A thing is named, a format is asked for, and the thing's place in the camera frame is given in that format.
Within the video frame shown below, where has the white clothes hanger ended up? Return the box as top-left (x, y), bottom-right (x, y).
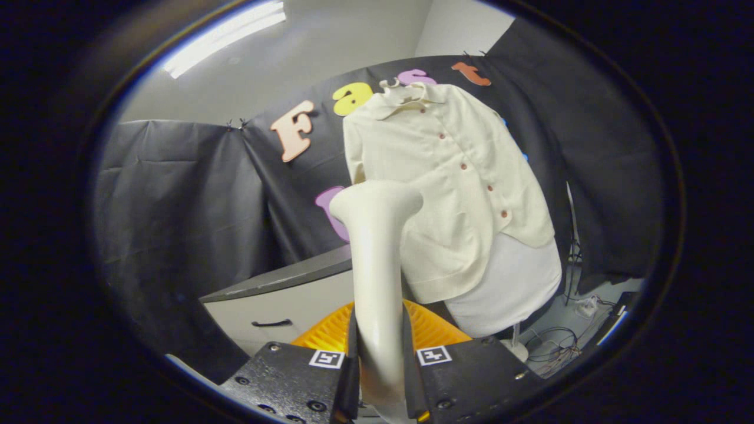
top-left (379, 78), bottom-right (413, 104)

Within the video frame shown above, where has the tangle of floor cables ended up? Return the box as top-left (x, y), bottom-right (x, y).
top-left (524, 327), bottom-right (581, 375)

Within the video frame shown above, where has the black backdrop cloth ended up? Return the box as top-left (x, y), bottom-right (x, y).
top-left (94, 18), bottom-right (663, 383)

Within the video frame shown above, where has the thin metal pole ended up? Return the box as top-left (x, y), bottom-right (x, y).
top-left (564, 181), bottom-right (584, 307)

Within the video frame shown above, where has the white garment steamer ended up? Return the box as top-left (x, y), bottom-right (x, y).
top-left (328, 180), bottom-right (425, 424)

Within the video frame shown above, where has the white stand base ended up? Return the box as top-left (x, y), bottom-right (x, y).
top-left (500, 324), bottom-right (531, 364)

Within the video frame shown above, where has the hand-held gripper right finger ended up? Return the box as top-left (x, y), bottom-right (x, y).
top-left (402, 297), bottom-right (543, 424)

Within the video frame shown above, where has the cream button shirt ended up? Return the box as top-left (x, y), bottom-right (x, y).
top-left (343, 81), bottom-right (555, 305)

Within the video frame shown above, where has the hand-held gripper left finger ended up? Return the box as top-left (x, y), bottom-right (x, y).
top-left (218, 299), bottom-right (360, 424)

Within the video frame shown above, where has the grey cabinet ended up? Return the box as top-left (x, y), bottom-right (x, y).
top-left (199, 244), bottom-right (454, 357)

